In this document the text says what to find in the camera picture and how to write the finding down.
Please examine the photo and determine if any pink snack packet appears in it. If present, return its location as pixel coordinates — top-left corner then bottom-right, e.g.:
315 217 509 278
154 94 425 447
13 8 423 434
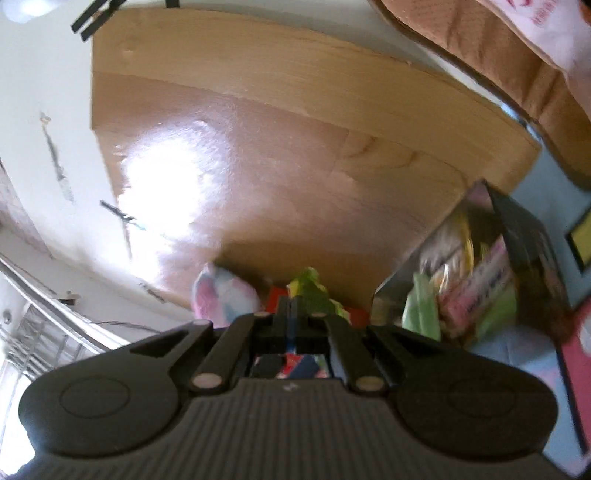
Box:
438 235 515 333

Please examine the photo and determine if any dark green speckled snack packet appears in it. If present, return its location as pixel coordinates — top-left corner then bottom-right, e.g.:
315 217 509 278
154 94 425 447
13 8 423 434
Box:
286 267 352 324

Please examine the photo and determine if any white window frame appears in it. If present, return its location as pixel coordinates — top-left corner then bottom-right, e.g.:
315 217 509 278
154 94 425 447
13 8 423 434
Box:
0 251 134 462

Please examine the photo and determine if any wooden board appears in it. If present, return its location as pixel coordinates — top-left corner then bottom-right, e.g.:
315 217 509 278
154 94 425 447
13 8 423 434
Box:
90 8 542 310

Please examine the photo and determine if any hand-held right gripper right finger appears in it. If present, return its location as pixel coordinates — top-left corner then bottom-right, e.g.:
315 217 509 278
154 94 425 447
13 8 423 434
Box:
293 298 445 394

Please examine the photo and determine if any brown seat cushion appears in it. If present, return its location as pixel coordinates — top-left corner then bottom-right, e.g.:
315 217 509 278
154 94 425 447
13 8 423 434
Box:
374 0 591 185

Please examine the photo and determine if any large pink snack bag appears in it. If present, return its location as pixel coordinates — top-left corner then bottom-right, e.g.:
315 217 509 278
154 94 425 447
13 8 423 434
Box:
480 0 591 70

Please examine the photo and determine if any red gift bag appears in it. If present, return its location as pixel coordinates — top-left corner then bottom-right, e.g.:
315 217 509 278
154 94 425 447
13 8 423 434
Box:
263 285 370 328

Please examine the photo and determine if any long black tape strip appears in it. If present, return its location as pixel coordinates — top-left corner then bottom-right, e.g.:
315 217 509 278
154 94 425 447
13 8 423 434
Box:
70 0 127 42

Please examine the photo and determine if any pastel plush toy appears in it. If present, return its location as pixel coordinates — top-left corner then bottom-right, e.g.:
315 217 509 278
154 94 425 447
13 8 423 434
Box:
191 262 264 326

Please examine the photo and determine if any black cardboard box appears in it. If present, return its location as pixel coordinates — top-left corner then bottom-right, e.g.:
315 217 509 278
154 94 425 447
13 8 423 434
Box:
372 179 575 352

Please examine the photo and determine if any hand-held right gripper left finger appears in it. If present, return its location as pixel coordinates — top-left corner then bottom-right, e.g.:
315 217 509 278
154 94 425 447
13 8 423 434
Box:
129 298 294 393

